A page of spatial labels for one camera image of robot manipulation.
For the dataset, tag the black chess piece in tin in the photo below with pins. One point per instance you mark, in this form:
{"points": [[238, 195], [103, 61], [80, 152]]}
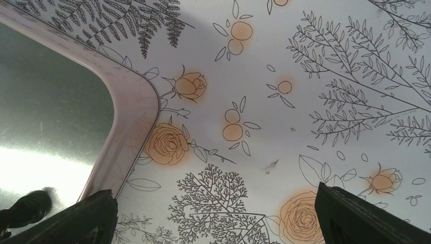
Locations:
{"points": [[28, 209]]}

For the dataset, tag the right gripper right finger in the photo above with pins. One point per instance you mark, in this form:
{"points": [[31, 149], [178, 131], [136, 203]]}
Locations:
{"points": [[345, 218]]}

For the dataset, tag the pink metal tin tray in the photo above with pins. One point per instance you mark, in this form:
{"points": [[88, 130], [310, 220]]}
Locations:
{"points": [[73, 121]]}

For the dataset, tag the floral table mat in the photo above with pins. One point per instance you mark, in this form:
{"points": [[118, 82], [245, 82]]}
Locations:
{"points": [[230, 113]]}

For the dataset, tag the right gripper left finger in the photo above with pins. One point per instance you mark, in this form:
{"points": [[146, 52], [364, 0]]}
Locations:
{"points": [[91, 220]]}

